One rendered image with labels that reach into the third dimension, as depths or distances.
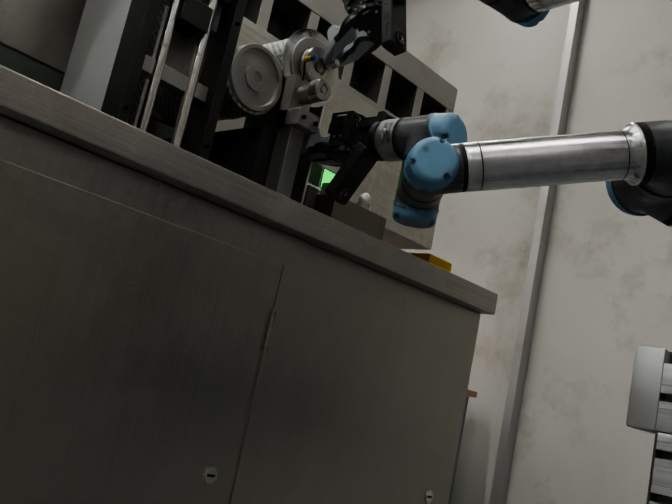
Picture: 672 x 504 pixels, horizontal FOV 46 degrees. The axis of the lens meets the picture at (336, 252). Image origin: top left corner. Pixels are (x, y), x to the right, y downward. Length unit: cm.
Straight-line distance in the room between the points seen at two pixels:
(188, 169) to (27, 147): 19
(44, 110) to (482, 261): 401
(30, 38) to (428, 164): 80
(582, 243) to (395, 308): 319
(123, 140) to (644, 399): 64
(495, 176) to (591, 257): 321
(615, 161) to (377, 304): 42
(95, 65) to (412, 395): 77
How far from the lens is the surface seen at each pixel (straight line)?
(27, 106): 88
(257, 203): 104
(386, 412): 130
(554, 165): 121
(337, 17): 212
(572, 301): 437
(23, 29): 159
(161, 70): 117
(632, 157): 125
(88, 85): 141
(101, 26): 146
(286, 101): 146
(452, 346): 143
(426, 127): 132
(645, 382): 93
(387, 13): 146
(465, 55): 542
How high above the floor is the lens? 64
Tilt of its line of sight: 11 degrees up
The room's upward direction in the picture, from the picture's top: 12 degrees clockwise
